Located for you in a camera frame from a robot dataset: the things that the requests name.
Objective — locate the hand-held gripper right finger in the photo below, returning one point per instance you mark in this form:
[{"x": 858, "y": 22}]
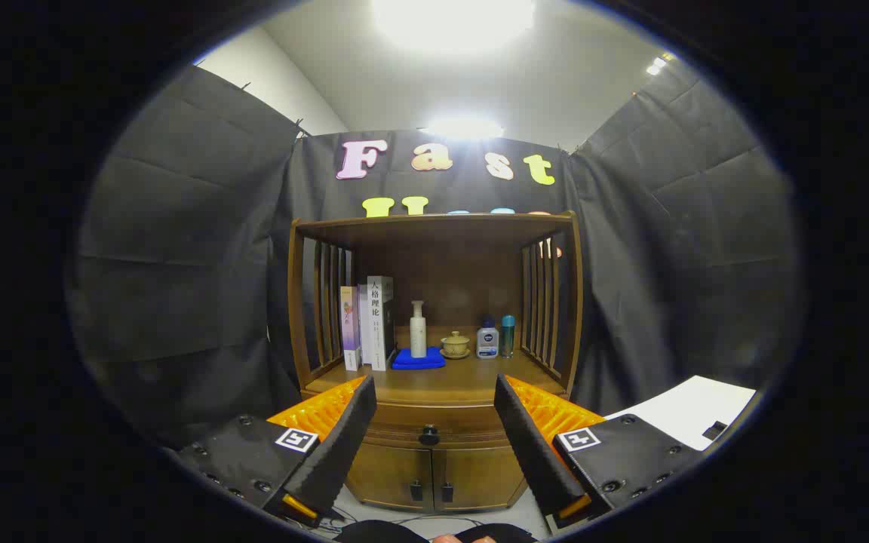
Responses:
[{"x": 532, "y": 452}]

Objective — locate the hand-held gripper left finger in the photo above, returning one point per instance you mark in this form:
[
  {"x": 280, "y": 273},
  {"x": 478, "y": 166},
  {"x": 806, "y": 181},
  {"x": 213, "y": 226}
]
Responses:
[{"x": 336, "y": 452}]

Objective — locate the wooden drawer with black knob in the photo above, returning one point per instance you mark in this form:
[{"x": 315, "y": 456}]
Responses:
[{"x": 465, "y": 424}]

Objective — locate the wooden cabinet door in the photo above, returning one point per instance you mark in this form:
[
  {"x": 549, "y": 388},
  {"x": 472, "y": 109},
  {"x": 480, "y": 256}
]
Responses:
[
  {"x": 480, "y": 475},
  {"x": 389, "y": 475}
]

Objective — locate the wooden countertop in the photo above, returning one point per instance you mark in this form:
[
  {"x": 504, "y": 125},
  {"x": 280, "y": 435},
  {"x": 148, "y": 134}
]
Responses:
[{"x": 449, "y": 381}]

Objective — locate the brown wooden cabinet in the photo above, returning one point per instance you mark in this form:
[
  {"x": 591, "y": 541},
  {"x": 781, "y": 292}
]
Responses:
[{"x": 449, "y": 279}]

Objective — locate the white bottle with blue pump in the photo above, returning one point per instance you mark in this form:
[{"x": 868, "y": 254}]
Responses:
[{"x": 487, "y": 343}]

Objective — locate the slim teal bottle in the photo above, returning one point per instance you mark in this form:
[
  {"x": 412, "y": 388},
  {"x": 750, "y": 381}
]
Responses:
[{"x": 508, "y": 335}]

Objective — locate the folded blue cloth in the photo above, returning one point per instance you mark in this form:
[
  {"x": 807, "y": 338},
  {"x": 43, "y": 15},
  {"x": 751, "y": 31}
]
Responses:
[{"x": 419, "y": 363}]

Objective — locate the yellow saucer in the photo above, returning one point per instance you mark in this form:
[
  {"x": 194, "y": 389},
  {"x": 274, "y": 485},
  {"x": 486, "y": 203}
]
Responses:
[{"x": 455, "y": 355}]

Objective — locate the purple book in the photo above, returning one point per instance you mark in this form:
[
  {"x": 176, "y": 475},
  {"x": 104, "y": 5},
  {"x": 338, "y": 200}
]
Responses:
[{"x": 349, "y": 324}]

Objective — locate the yellow lidded teacup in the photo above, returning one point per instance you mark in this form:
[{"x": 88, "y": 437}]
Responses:
[{"x": 455, "y": 343}]

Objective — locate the thick white book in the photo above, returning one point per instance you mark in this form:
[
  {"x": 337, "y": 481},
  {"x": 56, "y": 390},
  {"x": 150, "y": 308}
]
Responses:
[{"x": 379, "y": 324}]

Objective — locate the white table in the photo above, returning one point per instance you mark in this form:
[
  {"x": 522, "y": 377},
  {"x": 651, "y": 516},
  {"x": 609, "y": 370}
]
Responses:
[{"x": 676, "y": 411}]

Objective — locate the small black object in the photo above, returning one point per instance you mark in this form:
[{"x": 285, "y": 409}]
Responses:
[{"x": 714, "y": 431}]

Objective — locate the ceiling light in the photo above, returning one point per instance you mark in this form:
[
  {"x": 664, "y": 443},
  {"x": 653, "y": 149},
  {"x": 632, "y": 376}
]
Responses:
[{"x": 465, "y": 128}]

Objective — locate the small ceiling spotlight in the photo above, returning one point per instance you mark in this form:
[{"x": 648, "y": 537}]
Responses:
[{"x": 657, "y": 65}]

